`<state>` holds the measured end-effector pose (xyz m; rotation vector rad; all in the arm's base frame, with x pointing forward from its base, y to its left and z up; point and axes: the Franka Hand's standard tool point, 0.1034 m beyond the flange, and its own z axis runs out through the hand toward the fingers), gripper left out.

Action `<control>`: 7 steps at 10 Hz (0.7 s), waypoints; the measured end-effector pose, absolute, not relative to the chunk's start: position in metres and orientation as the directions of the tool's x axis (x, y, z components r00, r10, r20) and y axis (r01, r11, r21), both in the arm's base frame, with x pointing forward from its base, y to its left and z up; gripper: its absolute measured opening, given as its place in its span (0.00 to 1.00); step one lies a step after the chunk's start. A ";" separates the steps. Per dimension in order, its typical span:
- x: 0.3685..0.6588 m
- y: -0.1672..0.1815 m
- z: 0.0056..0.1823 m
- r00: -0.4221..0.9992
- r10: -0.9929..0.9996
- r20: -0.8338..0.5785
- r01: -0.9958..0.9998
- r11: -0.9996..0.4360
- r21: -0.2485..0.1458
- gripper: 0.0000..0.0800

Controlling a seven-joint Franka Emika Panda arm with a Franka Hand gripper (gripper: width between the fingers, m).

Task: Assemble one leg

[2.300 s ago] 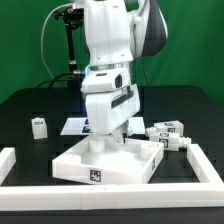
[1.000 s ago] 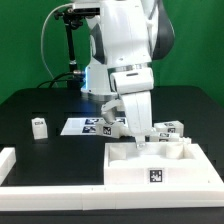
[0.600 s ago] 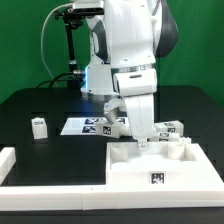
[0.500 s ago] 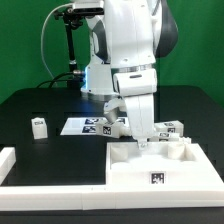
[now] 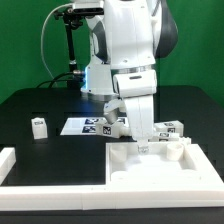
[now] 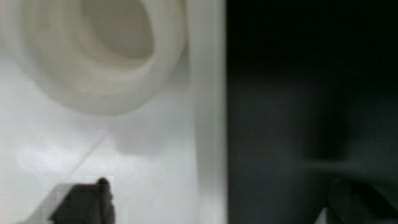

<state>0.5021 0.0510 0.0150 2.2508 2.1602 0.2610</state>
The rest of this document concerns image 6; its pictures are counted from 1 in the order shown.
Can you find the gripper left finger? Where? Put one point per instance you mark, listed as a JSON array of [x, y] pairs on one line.
[[85, 207]]

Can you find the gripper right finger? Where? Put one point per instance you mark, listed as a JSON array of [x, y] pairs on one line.
[[357, 206]]

